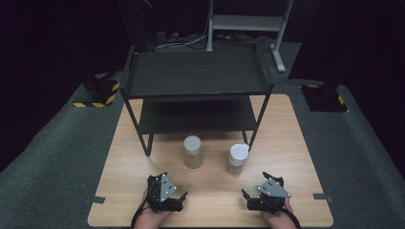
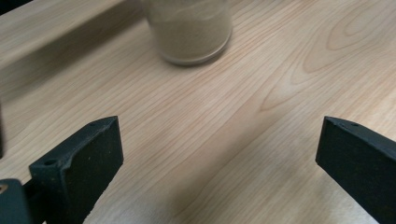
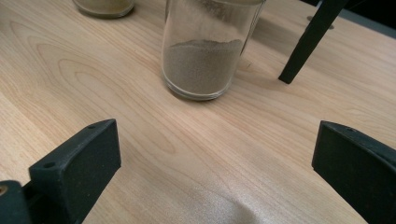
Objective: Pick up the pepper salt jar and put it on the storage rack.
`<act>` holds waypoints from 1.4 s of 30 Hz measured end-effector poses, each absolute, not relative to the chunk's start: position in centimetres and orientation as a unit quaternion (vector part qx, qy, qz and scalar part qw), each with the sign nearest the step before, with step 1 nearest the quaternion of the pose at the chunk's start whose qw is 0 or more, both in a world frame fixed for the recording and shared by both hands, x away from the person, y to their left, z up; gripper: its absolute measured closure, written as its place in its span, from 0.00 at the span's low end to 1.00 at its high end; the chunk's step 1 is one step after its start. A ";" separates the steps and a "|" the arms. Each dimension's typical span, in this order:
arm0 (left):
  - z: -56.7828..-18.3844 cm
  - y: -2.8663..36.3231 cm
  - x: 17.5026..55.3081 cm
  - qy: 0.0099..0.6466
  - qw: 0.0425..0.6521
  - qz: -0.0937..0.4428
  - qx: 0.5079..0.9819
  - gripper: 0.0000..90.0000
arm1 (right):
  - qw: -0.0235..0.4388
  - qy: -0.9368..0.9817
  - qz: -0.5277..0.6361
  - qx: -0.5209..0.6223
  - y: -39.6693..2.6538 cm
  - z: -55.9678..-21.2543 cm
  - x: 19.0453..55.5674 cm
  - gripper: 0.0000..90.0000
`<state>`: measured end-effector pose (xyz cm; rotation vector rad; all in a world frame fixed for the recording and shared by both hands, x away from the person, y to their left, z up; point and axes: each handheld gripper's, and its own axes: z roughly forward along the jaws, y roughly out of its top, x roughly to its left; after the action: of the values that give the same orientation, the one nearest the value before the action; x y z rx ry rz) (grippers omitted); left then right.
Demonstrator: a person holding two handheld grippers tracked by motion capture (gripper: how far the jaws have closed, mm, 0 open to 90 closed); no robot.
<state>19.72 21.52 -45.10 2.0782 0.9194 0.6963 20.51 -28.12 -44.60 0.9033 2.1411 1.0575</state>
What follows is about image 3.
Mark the low glass jar with sand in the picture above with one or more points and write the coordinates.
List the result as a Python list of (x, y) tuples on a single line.
[(104, 7)]

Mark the glass jar with brown sand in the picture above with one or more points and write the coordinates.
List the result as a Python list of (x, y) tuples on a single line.
[(200, 68)]

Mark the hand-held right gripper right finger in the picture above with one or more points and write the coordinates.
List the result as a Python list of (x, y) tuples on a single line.
[(358, 168)]

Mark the black stand leg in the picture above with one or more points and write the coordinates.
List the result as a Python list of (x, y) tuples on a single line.
[(311, 37)]

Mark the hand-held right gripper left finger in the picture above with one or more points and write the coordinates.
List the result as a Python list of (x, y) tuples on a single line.
[(77, 168)]

